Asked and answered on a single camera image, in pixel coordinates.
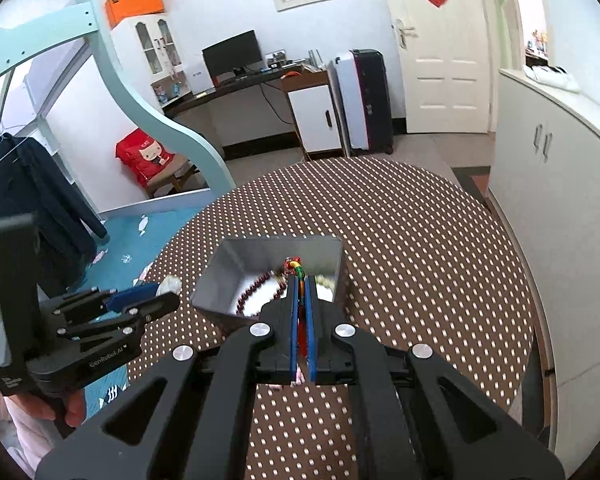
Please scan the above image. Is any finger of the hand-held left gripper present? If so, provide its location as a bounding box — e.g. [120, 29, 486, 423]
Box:
[50, 282, 162, 331]
[55, 291, 182, 356]

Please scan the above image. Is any brown polka dot tablecloth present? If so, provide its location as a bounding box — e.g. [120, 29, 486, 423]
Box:
[125, 156, 537, 480]

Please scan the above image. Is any orange cardboard box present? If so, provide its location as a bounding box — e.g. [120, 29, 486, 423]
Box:
[105, 0, 167, 28]

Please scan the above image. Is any brown door mat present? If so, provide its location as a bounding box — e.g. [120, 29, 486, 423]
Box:
[452, 166, 493, 206]

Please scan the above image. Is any wooden chair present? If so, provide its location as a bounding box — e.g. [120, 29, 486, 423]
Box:
[142, 152, 203, 200]

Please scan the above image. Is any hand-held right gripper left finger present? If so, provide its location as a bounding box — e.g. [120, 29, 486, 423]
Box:
[35, 274, 306, 480]

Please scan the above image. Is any grey metal tin box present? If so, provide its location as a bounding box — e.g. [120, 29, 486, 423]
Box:
[190, 235, 343, 336]

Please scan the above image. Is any light blue bunk bed frame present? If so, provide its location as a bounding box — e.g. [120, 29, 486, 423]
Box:
[0, 0, 238, 226]

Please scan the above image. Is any white suitcase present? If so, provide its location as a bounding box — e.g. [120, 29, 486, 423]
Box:
[327, 54, 372, 158]

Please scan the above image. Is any person's left forearm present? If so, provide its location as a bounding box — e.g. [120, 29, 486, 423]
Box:
[0, 377, 76, 478]

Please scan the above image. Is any white box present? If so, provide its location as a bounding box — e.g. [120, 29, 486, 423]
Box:
[182, 57, 215, 96]

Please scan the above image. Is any white plastic bag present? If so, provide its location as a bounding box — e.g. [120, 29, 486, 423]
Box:
[522, 64, 581, 93]

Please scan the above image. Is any white glass-door cabinet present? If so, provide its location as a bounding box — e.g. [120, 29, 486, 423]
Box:
[111, 12, 186, 106]

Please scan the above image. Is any black computer monitor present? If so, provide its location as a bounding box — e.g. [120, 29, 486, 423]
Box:
[201, 30, 263, 81]

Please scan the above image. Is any cream sideboard cabinet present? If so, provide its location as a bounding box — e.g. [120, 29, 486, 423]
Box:
[487, 67, 600, 476]

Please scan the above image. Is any black suitcase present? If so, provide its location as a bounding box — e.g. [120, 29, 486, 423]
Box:
[350, 49, 396, 156]

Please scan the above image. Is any person's left hand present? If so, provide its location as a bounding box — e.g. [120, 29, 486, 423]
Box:
[15, 387, 88, 428]

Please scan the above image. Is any red cartoon bag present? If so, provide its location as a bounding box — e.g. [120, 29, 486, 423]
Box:
[115, 128, 177, 191]

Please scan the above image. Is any dark wooden desk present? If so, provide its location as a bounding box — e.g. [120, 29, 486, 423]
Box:
[161, 66, 331, 161]

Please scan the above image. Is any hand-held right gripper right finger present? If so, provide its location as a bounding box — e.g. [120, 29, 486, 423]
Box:
[305, 274, 566, 480]

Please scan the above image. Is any small white door cabinet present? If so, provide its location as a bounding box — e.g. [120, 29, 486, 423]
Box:
[280, 71, 346, 161]

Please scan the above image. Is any dark navy hanging jacket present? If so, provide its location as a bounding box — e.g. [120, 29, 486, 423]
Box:
[0, 132, 108, 298]

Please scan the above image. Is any white panel door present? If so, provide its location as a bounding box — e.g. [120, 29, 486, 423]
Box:
[380, 0, 496, 136]

